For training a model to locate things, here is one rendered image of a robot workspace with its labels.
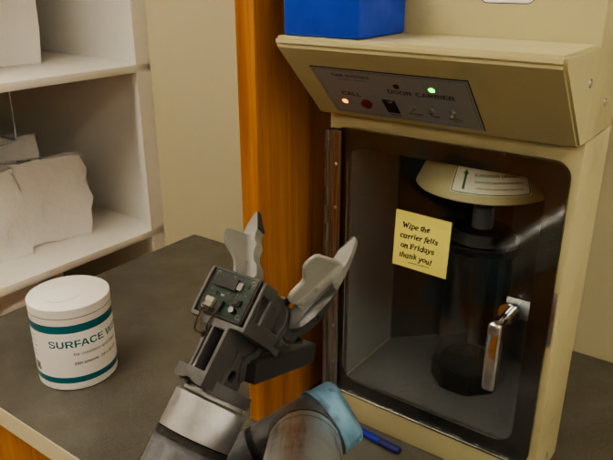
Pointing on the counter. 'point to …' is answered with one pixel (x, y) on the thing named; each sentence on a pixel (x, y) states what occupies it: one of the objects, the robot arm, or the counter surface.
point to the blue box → (344, 18)
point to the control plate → (407, 97)
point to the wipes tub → (72, 331)
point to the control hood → (420, 63)
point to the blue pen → (381, 442)
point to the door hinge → (326, 242)
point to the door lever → (507, 315)
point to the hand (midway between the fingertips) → (306, 230)
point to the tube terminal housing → (576, 156)
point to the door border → (332, 247)
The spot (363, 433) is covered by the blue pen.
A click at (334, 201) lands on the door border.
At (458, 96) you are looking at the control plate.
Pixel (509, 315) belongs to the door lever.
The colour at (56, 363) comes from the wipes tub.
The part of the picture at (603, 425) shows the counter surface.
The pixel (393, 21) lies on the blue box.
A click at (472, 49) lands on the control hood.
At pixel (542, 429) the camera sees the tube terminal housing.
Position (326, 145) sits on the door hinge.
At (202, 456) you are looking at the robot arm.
